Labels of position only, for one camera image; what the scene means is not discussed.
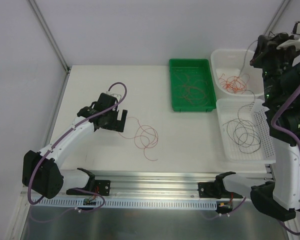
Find right aluminium corner post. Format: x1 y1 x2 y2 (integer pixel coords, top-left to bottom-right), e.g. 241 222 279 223
263 0 293 36

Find green plastic tray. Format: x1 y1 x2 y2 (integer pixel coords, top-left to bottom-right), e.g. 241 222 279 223
169 58 217 112

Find white slotted cable duct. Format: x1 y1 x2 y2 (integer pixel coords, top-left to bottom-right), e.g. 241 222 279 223
37 197 217 211

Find aluminium corner post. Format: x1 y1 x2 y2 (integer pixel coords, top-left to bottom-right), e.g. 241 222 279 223
27 0 71 73
263 0 293 36

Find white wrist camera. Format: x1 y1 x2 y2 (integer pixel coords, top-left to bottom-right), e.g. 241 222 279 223
105 91 122 100
276 21 300 50

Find white plastic tub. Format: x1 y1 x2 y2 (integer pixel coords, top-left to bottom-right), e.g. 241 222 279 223
210 49 264 99

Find red wire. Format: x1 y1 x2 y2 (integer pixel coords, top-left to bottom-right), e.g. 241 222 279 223
172 66 212 107

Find left aluminium corner post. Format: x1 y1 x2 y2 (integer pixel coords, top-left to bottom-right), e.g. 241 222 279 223
27 0 71 73

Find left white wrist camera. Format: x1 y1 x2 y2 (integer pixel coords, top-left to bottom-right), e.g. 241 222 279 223
105 91 122 100

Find aluminium rail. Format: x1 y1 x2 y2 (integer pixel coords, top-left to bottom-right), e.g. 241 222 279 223
19 171 276 202

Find red orange wires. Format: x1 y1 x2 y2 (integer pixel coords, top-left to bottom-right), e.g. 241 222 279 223
117 116 159 161

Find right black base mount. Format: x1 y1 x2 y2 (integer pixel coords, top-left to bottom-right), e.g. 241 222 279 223
197 182 243 199

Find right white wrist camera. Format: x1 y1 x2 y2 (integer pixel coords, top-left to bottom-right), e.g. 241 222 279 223
276 21 300 50

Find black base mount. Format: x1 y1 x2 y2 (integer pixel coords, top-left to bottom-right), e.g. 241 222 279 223
66 179 111 196
197 182 243 199

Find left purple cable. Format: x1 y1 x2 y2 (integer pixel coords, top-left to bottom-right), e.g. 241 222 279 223
27 81 128 223

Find thin black wire in basket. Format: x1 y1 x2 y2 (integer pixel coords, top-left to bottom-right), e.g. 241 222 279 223
221 119 262 153

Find white perforated basket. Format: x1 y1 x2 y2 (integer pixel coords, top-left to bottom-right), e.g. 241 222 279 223
216 98 276 164

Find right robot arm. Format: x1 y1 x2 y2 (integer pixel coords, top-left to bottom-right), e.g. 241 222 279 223
213 30 300 222

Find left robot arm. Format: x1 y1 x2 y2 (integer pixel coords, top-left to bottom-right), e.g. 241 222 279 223
21 92 128 199

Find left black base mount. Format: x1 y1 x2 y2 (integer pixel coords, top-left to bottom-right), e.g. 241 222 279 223
66 179 111 196

